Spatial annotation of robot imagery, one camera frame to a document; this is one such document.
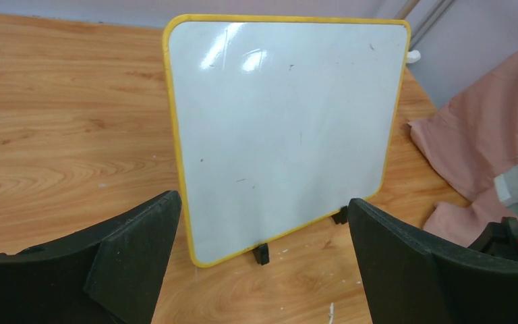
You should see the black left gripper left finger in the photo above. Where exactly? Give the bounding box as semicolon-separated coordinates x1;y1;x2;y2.
0;190;181;323

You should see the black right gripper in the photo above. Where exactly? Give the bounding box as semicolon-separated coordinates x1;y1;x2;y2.
467;198;518;267

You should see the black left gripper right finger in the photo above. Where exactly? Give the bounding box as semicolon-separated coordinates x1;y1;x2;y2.
347;198;518;323

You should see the yellow framed whiteboard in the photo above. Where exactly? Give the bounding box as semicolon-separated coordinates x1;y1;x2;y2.
162;13;411;268

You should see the black whiteboard stand clip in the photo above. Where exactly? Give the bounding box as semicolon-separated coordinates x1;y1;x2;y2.
252;243;270;265
331;206;348;225

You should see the pink cloth garment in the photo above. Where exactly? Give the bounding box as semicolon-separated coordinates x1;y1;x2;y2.
409;52;518;246

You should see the white rack base foot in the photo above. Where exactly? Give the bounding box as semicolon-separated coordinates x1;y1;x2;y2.
406;50;422;64

